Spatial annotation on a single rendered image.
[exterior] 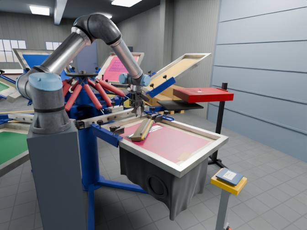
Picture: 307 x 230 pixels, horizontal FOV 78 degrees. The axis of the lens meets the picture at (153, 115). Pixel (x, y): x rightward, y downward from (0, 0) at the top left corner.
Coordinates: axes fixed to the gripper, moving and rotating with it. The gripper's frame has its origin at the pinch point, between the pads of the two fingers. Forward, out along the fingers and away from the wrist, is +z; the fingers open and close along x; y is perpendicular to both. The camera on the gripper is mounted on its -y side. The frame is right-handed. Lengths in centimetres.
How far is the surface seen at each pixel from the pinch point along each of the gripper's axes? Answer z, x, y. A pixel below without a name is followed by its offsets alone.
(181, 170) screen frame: 8, 60, 28
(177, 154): 11.0, 45.9, 11.2
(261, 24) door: -105, -6, -296
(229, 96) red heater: -2, 18, -132
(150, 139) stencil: 10.9, 20.6, 8.0
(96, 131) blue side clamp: 8.6, -12.9, 30.3
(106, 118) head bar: 4.4, -21.8, 15.3
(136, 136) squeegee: 7.3, 15.4, 16.5
